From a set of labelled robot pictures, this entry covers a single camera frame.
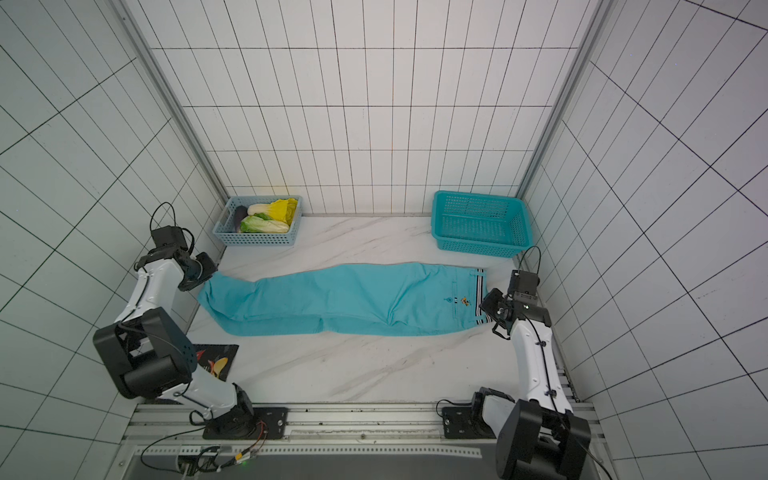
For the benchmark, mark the teal plastic basket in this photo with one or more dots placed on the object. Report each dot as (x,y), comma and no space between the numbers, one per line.
(480,224)

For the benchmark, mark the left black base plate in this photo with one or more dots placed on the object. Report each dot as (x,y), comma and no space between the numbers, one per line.
(264,423)

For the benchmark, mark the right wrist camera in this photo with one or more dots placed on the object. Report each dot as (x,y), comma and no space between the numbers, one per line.
(523,283)

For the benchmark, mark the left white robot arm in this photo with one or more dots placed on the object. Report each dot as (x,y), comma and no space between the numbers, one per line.
(147,355)

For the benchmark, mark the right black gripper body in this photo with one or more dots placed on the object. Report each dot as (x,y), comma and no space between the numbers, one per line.
(495,305)

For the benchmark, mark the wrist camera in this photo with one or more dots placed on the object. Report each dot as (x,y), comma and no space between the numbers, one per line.
(170,236)
(523,283)

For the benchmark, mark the teal long pants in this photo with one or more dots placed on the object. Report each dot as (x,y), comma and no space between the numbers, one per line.
(398,300)

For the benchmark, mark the light blue perforated basket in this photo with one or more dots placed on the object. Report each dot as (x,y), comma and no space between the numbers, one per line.
(223,228)

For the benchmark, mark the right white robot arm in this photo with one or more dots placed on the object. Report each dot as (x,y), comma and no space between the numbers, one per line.
(538,436)

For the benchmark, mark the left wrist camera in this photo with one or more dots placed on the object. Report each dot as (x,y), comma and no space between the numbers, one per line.
(170,236)

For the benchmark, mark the aluminium mounting rail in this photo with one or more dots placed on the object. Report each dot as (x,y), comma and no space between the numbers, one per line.
(321,440)

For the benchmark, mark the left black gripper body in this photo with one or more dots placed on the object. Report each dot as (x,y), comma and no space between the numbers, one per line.
(198,272)

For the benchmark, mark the dark purple eggplant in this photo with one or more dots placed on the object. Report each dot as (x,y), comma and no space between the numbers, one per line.
(239,214)

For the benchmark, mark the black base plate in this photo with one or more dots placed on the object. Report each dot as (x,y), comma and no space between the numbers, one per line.
(461,423)
(264,423)

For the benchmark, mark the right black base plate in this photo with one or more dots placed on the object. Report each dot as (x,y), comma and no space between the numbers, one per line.
(461,423)

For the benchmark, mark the green napa cabbage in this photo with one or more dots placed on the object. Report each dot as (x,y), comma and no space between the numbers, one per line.
(263,224)

